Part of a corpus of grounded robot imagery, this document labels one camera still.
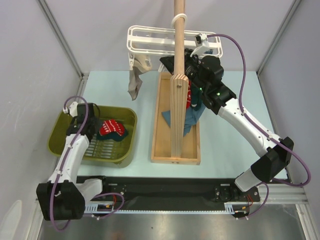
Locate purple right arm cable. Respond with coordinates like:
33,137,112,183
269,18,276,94
207,34,312,218

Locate white plastic clip hanger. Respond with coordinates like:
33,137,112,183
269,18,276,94
126,18,223,69

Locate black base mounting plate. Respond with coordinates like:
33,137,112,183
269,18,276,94
76,176,261,211

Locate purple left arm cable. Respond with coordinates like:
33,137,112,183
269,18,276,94
48,96,125,231

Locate dark green christmas sock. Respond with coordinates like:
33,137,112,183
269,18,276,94
190,84,202,111

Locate olive green plastic bin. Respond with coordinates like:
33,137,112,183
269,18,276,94
48,104,138,168

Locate white slotted cable duct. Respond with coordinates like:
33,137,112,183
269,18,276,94
84,201,247,216

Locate wooden pole stand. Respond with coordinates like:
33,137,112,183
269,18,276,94
170,0,189,158

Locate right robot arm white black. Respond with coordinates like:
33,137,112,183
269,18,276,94
183,48,294,201

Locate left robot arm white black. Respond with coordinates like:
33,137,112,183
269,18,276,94
36,103,110,221

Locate red santa christmas sock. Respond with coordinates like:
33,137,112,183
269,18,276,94
99,119,126,136

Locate grey beige sock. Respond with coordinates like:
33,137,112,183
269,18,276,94
127,54,153,101

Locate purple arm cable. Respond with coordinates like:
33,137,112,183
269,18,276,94
207,34,312,218
48,96,125,231

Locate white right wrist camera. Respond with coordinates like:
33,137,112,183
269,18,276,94
190,33,210,57

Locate light blue sock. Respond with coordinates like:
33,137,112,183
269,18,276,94
161,103,206,136

